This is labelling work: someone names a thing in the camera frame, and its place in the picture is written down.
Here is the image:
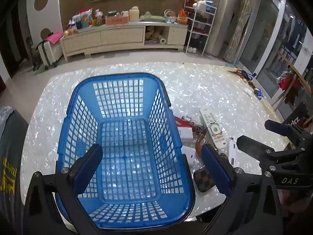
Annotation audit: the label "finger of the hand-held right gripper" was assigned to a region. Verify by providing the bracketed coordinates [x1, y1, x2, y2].
[236, 135, 307, 175]
[265, 119, 313, 142]

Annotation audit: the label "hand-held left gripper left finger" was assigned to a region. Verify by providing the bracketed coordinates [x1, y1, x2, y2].
[23, 143, 103, 235]

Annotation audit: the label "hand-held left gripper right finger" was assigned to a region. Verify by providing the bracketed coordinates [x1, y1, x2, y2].
[202, 144, 290, 235]

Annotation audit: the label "brown checkered key case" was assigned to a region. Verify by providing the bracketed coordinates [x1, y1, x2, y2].
[193, 168, 216, 193]

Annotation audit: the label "white USB dongle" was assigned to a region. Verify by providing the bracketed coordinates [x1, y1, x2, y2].
[228, 137, 238, 167]

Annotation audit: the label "brown wooden massage comb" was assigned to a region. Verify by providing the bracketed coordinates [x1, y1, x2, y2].
[194, 133, 228, 161]

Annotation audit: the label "white rounded plastic case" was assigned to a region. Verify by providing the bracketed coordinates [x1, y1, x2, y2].
[182, 147, 196, 165]

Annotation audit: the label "white remote control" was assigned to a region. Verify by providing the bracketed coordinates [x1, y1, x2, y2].
[200, 108, 227, 150]

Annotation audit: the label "white charger adapter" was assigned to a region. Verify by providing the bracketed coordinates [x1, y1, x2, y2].
[177, 127, 193, 143]

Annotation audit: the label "red wrist strap keyring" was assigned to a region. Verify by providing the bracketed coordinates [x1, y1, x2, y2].
[173, 116, 204, 135]

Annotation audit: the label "blue plastic basket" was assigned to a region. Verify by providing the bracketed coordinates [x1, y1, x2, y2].
[54, 73, 196, 229]

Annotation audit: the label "black printed panel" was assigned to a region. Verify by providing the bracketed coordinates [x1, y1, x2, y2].
[284, 101, 311, 128]

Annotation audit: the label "wooden clothes rack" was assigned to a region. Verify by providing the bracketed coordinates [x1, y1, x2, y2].
[277, 51, 313, 108]

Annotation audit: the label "scissors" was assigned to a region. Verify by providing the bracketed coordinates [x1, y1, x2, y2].
[227, 70, 256, 80]

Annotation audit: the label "grey cloth yellow print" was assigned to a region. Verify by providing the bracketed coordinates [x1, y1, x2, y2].
[0, 109, 30, 235]

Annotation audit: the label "patterned curtain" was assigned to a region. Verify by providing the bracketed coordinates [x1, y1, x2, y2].
[224, 0, 260, 62]

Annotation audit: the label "white green suitcase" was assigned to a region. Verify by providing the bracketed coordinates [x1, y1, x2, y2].
[37, 40, 63, 69]

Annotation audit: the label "white metal shelf rack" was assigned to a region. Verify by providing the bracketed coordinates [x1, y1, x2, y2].
[183, 2, 218, 54]

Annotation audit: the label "pink folder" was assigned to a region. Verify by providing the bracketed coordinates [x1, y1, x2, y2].
[44, 32, 63, 45]

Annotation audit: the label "cream TV cabinet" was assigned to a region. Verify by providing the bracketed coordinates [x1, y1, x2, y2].
[60, 21, 189, 61]

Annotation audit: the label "orange bag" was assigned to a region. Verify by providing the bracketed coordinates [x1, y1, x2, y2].
[177, 8, 188, 24]

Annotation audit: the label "assorted bottles and packets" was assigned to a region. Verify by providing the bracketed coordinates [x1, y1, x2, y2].
[67, 8, 106, 28]

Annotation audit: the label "orange box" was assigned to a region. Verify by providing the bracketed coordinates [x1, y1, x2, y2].
[105, 15, 129, 25]

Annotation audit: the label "beige plastic jar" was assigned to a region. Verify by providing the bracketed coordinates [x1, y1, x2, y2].
[129, 6, 140, 22]

